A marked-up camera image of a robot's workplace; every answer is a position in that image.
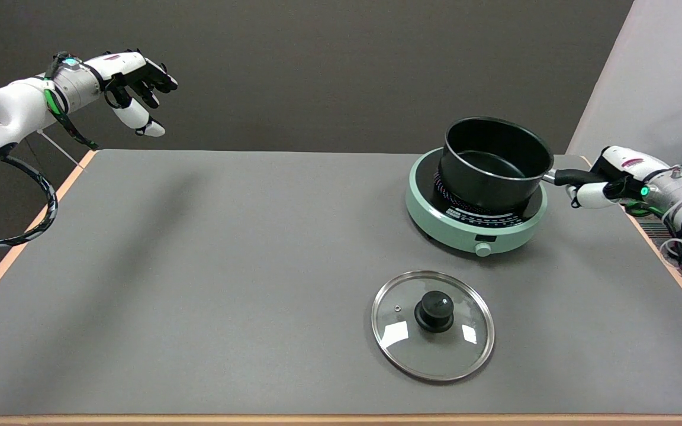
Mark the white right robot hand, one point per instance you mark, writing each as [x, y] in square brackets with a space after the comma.
[625, 163]

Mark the grey floor vent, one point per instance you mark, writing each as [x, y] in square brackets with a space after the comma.
[652, 229]

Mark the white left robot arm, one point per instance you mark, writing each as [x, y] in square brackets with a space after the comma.
[18, 106]

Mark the glass lid with black knob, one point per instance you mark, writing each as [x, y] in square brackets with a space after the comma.
[433, 325]

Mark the green induction cooker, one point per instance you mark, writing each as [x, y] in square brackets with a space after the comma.
[453, 228]

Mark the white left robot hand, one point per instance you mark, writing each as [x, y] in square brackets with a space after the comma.
[122, 64]

